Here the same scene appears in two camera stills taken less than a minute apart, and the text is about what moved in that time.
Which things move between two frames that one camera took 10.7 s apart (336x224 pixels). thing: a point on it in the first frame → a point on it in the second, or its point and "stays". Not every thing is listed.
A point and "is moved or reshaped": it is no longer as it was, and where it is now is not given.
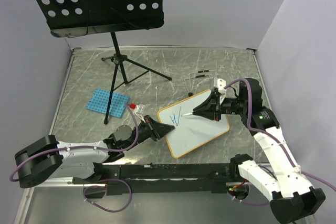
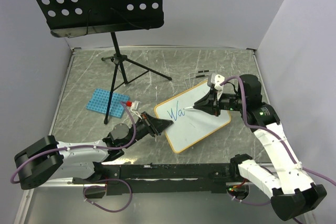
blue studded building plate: x=99 y=100 stays
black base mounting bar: x=120 y=179 stays
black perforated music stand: x=76 y=4 stays
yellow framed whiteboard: x=191 y=132 is moved or reshaped
